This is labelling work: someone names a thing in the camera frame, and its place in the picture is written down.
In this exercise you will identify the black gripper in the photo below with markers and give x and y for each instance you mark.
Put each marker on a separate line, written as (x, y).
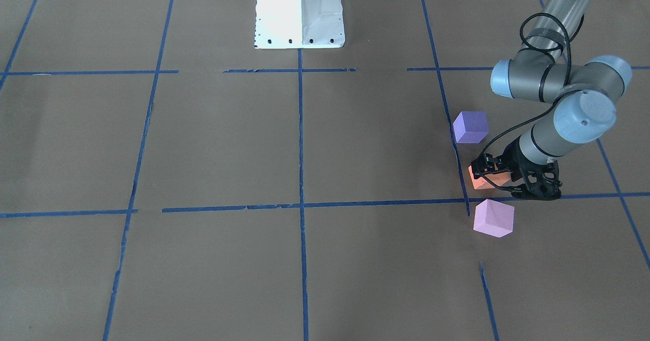
(509, 163)

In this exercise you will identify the orange foam cube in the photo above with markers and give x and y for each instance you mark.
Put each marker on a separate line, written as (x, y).
(479, 182)

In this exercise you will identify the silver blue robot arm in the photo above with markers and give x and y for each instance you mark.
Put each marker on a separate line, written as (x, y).
(582, 100)

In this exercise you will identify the pink foam cube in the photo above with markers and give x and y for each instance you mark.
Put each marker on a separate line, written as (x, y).
(494, 218)

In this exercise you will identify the purple foam cube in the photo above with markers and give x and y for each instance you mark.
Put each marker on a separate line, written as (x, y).
(470, 127)

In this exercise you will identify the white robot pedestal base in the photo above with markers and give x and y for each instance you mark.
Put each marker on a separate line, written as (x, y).
(299, 24)

